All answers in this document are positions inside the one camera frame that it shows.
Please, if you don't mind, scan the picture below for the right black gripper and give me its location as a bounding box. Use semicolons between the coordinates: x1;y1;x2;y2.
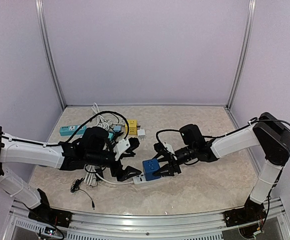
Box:
151;143;197;176

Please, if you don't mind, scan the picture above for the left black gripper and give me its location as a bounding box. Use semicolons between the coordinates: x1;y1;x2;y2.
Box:
86;150;142;182

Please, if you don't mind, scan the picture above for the dark blue cube socket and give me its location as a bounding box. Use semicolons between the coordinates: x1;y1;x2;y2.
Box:
142;158;160;181

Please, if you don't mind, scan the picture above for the white power strip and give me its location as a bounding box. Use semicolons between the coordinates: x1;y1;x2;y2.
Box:
133;175;160;188

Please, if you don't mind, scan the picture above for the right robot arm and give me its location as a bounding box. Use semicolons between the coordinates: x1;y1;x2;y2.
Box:
153;112;290;230

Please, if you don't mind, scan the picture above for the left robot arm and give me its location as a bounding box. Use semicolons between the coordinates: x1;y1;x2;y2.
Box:
0;126;141;228

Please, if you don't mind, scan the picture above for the white plug adapter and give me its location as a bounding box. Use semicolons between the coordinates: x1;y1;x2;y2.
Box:
137;128;146;140

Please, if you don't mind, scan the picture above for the teal plug adapter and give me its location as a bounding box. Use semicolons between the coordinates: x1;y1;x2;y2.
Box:
108;132;115;141

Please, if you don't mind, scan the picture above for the light blue plug adapter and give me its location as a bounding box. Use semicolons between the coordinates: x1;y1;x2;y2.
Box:
113;125;122;133

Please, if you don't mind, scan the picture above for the yellow cube socket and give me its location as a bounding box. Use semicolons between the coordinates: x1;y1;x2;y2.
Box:
125;119;138;136

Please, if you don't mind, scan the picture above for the teal power strip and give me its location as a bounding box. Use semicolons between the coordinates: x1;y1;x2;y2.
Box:
59;125;86;137

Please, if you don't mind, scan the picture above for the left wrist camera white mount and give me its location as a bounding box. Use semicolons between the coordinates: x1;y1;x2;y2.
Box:
113;138;129;161

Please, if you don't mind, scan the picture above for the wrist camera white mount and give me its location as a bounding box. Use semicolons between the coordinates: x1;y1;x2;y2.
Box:
113;138;129;161
154;142;173;155

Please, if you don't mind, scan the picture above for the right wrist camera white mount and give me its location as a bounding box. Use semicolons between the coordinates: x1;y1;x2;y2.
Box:
154;142;173;155

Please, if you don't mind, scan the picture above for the black power adapter with cable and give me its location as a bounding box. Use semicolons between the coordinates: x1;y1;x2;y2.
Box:
70;169;106;210

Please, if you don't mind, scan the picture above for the aluminium front rail frame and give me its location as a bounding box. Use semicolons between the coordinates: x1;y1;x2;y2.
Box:
1;198;290;240

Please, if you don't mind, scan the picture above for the right aluminium corner post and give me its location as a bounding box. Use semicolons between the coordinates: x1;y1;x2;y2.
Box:
226;0;257;112

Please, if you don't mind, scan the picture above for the aluminium corner post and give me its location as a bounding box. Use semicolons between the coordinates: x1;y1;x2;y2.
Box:
35;0;67;110
226;0;257;112

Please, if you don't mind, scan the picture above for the left aluminium corner post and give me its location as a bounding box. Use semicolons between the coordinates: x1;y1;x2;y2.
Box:
35;0;67;110

